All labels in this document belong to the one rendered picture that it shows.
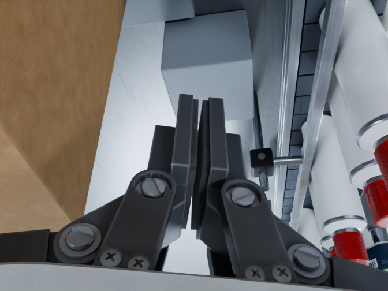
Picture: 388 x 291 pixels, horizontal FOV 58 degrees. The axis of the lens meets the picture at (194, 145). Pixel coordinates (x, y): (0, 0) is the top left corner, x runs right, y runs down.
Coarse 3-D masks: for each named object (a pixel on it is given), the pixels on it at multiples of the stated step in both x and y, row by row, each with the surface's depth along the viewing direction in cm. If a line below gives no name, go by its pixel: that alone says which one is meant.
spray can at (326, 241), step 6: (312, 186) 51; (312, 192) 51; (312, 198) 51; (312, 204) 51; (318, 210) 49; (318, 216) 48; (318, 222) 48; (318, 228) 48; (324, 234) 46; (324, 240) 46; (330, 240) 46; (324, 246) 47; (330, 246) 46; (330, 252) 46
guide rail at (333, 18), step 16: (336, 0) 26; (336, 16) 28; (336, 32) 29; (320, 48) 31; (336, 48) 30; (320, 64) 32; (320, 80) 33; (320, 96) 35; (320, 112) 37; (304, 144) 43; (304, 160) 45; (304, 176) 48; (304, 192) 52
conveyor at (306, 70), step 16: (320, 0) 35; (384, 0) 35; (304, 16) 37; (304, 32) 39; (320, 32) 39; (304, 48) 40; (304, 64) 42; (304, 80) 45; (304, 96) 47; (304, 112) 50; (288, 176) 64; (288, 192) 70; (288, 208) 76; (288, 224) 83
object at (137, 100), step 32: (224, 0) 41; (256, 0) 41; (128, 32) 45; (160, 32) 45; (256, 32) 45; (128, 64) 49; (160, 64) 49; (256, 64) 49; (128, 96) 54; (160, 96) 54; (128, 128) 61; (96, 160) 70; (128, 160) 70; (96, 192) 81; (192, 256) 119
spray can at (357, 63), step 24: (360, 0) 33; (360, 24) 31; (360, 48) 30; (384, 48) 29; (336, 72) 32; (360, 72) 29; (384, 72) 28; (360, 96) 28; (384, 96) 27; (360, 120) 27; (384, 120) 26; (360, 144) 28; (384, 144) 26; (384, 168) 26
